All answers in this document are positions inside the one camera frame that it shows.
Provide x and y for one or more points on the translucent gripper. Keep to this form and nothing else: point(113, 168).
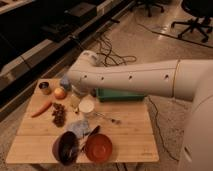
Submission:
point(76, 97)

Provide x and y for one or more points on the red yellow apple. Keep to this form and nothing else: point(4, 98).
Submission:
point(60, 93)

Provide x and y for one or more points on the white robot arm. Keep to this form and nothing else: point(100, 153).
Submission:
point(190, 80)

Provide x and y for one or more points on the dark purple bowl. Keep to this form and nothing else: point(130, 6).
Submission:
point(65, 148)

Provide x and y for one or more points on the red bowl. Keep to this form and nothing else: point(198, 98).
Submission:
point(98, 148)

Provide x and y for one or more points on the white cup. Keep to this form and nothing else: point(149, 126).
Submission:
point(86, 107)

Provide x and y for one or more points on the blue sponge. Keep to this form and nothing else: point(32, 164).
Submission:
point(64, 82)

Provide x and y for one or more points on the dark grape bunch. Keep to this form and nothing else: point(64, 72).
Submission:
point(59, 115)

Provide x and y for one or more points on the green tray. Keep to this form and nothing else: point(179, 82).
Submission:
point(107, 95)

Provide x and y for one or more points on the crumpled blue cloth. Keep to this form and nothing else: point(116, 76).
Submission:
point(80, 128)

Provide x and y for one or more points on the tin can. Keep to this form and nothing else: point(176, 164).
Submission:
point(45, 88)

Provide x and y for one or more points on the wooden table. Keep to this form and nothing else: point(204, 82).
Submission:
point(127, 124)

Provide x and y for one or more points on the black office chair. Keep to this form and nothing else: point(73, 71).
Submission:
point(198, 9)

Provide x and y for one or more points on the black handled knife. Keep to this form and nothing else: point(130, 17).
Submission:
point(95, 131)

